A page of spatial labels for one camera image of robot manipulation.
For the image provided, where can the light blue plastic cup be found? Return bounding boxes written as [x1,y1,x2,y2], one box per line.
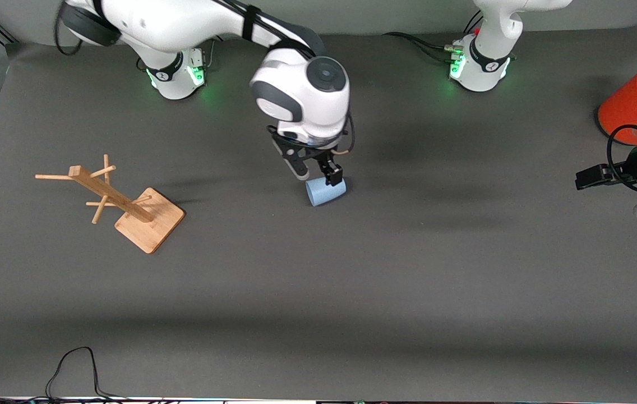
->
[305,177,348,207]

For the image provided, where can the wooden cup rack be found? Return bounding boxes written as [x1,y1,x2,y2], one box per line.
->
[35,154,186,254]

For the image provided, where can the dark grey table mat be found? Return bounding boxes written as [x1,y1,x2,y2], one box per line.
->
[0,25,637,400]

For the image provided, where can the black left arm base cables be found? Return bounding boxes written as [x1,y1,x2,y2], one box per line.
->
[381,10,484,63]

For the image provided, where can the black looped cable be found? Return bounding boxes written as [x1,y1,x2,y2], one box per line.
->
[45,347,128,402]

